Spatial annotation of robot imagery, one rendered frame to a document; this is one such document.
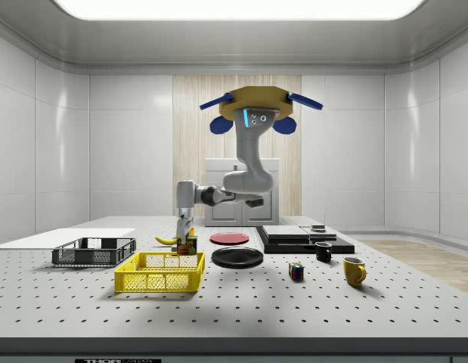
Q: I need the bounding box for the yellow basket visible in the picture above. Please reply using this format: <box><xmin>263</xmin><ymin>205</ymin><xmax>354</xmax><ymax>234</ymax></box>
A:
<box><xmin>113</xmin><ymin>251</ymin><xmax>206</xmax><ymax>293</ymax></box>

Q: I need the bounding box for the flat-sided can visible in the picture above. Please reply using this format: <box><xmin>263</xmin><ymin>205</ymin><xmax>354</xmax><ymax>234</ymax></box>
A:
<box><xmin>176</xmin><ymin>234</ymin><xmax>199</xmax><ymax>257</ymax></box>

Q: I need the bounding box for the dark grey basket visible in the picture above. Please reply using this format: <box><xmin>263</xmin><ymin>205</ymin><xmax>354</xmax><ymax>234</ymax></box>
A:
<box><xmin>51</xmin><ymin>237</ymin><xmax>138</xmax><ymax>268</ymax></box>

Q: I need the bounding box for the black stove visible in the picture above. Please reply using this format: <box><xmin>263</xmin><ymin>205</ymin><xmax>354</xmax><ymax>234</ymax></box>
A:
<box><xmin>255</xmin><ymin>223</ymin><xmax>356</xmax><ymax>255</ymax></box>

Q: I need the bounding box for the puzzle cube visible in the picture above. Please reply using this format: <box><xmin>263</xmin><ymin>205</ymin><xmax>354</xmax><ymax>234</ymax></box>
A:
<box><xmin>288</xmin><ymin>261</ymin><xmax>306</xmax><ymax>281</ymax></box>

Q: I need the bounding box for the white cabinet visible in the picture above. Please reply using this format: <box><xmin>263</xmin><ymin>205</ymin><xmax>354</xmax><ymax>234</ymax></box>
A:
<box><xmin>204</xmin><ymin>157</ymin><xmax>280</xmax><ymax>228</ymax></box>

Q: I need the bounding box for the red plate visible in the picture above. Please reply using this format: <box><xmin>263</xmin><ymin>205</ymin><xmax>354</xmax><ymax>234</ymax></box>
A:
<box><xmin>209</xmin><ymin>231</ymin><xmax>250</xmax><ymax>246</ymax></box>

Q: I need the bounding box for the black plate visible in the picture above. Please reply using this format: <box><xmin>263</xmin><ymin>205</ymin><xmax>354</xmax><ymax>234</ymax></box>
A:
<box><xmin>211</xmin><ymin>247</ymin><xmax>265</xmax><ymax>270</ymax></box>

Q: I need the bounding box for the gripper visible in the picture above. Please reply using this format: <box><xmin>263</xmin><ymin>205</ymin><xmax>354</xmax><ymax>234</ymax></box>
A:
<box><xmin>175</xmin><ymin>218</ymin><xmax>194</xmax><ymax>244</ymax></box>

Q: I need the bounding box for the yellow mug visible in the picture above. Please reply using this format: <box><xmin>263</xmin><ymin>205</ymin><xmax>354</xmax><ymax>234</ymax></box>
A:
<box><xmin>342</xmin><ymin>256</ymin><xmax>368</xmax><ymax>287</ymax></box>

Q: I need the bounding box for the drone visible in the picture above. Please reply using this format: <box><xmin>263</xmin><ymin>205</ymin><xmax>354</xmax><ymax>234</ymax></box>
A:
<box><xmin>198</xmin><ymin>85</ymin><xmax>324</xmax><ymax>136</ymax></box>

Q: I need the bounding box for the banana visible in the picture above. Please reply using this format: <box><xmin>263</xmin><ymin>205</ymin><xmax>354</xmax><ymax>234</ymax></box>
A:
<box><xmin>154</xmin><ymin>228</ymin><xmax>197</xmax><ymax>247</ymax></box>

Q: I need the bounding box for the black mug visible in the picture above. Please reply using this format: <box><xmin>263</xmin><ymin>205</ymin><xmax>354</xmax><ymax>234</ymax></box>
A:
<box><xmin>314</xmin><ymin>241</ymin><xmax>333</xmax><ymax>263</ymax></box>

